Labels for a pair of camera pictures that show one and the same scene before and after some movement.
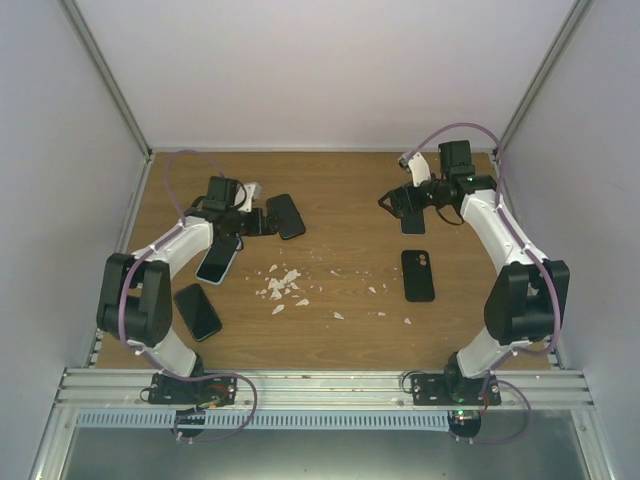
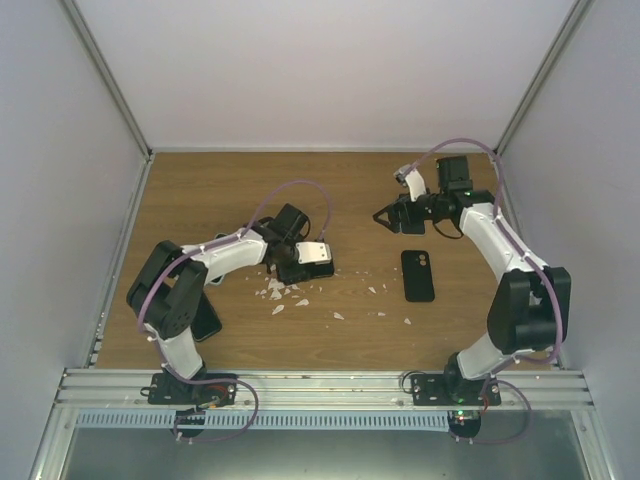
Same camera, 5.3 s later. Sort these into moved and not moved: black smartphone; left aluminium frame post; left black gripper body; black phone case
Moved: left black gripper body
Not moved: left aluminium frame post; black smartphone; black phone case
